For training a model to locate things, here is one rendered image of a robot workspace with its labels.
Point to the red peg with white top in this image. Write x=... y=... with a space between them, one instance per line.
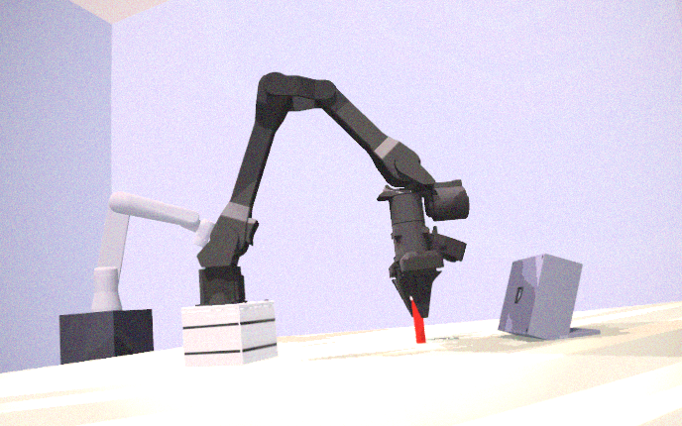
x=418 y=326

